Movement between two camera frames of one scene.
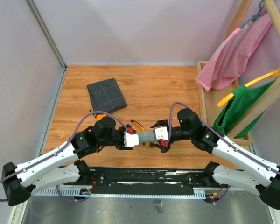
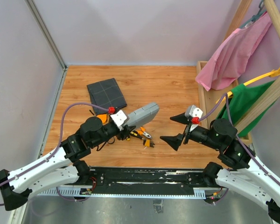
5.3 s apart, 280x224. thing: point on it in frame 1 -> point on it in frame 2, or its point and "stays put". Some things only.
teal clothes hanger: [260, 13] stays put
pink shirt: [230, 59] stays put
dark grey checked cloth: [106, 96] stays put
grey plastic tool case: [146, 136] -> [138, 117]
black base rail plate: [146, 180] stays put
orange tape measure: [99, 116] stays put
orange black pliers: [140, 126] -> [141, 131]
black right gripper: [163, 148] -> [181, 118]
